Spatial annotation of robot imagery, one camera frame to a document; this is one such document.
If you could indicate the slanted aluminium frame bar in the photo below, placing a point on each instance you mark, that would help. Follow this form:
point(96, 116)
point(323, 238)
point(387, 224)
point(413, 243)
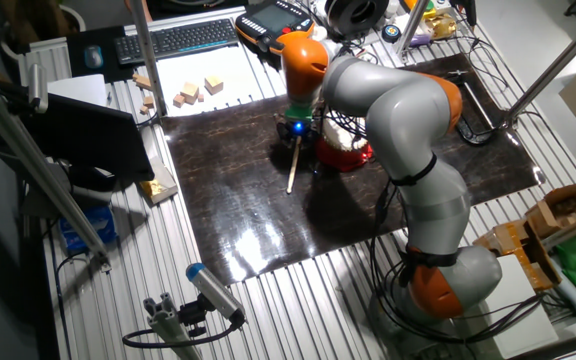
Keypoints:
point(43, 170)

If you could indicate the short aluminium profile bracket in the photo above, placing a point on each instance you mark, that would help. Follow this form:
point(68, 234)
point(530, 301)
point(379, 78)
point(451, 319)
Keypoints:
point(168, 325)

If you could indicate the black camera clamp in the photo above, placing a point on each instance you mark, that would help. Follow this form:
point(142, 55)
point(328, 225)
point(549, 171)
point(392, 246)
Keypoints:
point(194, 315)

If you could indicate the grey computer mouse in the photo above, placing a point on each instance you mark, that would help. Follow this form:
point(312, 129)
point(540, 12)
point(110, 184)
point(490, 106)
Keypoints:
point(93, 56)

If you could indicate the round black and blue puck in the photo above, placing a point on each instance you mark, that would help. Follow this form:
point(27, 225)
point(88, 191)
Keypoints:
point(391, 33)

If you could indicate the pale wooden drumstick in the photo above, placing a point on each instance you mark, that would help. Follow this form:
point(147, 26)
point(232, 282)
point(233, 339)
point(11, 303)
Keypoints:
point(294, 165)

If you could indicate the flat wooden block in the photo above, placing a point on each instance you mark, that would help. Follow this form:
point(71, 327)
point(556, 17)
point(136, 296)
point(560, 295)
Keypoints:
point(142, 81)

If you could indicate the red drum with white head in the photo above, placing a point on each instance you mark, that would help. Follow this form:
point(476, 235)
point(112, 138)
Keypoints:
point(343, 160)

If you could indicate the white flat box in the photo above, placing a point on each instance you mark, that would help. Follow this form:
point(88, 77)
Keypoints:
point(518, 310)

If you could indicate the white figurine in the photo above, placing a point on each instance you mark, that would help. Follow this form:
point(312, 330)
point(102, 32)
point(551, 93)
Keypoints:
point(320, 33)

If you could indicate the black filament spool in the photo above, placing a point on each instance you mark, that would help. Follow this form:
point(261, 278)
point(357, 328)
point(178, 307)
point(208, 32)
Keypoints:
point(358, 12)

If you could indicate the large wooden cube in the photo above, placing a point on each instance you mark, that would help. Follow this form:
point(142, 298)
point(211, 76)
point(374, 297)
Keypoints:
point(213, 85)

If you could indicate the open cardboard box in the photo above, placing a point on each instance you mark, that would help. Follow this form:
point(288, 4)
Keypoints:
point(563, 207)

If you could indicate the medium wooden block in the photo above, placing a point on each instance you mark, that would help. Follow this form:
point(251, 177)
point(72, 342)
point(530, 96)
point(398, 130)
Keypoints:
point(190, 92)

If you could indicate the yellow and green item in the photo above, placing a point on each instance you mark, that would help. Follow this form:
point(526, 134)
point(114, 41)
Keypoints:
point(425, 7)

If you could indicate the white paper sheet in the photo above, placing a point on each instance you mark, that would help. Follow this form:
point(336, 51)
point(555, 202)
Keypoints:
point(238, 70)

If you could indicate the aluminium profile bar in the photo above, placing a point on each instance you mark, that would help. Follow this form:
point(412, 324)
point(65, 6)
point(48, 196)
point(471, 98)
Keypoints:
point(573, 227)

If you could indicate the black mouse pad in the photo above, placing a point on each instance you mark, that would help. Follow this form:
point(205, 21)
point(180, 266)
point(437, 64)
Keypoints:
point(75, 45)

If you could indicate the orange and black teach pendant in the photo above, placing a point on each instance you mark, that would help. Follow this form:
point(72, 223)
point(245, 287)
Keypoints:
point(268, 20)

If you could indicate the black computer keyboard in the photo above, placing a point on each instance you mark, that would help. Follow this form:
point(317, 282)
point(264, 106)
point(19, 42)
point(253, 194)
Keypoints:
point(178, 40)

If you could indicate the black monitor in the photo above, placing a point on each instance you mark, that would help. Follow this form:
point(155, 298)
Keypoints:
point(88, 135)

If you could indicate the silver camera with blue cap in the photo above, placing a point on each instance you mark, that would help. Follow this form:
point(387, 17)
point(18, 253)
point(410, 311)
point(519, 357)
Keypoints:
point(213, 290)

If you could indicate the purple item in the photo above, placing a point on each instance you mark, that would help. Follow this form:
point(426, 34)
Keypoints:
point(419, 41)

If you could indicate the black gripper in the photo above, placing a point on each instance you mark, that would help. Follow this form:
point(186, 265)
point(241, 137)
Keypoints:
point(295, 127)

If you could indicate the grey rolled sheet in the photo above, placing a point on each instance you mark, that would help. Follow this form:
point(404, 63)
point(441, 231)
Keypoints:
point(573, 297)

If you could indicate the box with gold foil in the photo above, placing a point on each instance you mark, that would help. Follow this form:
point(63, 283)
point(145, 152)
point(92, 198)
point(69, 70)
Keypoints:
point(160, 182)

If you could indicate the blue tissue pack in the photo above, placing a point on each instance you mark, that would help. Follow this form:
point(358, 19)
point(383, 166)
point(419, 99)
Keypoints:
point(88, 230)

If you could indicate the dark marble pattern mat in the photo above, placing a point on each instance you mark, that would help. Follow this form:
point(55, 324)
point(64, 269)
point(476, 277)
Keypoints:
point(248, 200)

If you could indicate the brown cardboard box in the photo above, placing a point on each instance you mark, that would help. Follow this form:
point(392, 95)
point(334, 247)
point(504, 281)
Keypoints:
point(515, 245)

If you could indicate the aluminium frame post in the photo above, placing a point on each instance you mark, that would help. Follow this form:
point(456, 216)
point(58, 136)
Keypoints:
point(553, 67)
point(413, 25)
point(145, 50)

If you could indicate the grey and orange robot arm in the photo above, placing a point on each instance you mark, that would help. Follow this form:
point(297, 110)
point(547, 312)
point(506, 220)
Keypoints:
point(408, 110)

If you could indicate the gold foil item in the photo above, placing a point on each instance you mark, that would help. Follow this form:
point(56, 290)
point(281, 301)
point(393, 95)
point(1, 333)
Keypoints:
point(440, 27)

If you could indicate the silver cylinder camera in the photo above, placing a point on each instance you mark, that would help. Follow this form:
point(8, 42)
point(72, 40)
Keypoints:
point(38, 87)

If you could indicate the small wooden block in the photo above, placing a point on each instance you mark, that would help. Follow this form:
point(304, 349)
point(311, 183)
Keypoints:
point(148, 101)
point(179, 100)

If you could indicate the black hand tool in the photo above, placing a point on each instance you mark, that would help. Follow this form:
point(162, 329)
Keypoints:
point(464, 11)

